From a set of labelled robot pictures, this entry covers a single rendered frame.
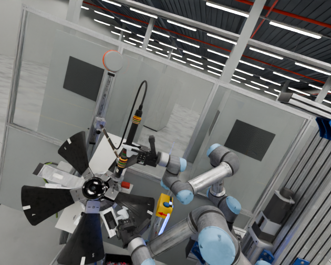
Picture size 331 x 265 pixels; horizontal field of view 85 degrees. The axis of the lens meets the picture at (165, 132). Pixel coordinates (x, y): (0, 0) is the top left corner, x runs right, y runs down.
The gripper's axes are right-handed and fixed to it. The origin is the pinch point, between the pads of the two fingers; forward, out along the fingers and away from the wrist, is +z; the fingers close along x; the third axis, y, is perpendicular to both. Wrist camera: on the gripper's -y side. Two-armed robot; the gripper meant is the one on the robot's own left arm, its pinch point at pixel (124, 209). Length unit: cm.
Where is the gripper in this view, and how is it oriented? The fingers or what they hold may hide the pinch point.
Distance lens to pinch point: 107.5
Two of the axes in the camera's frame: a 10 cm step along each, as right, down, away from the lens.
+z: -5.1, -4.0, 7.6
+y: -8.2, -0.4, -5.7
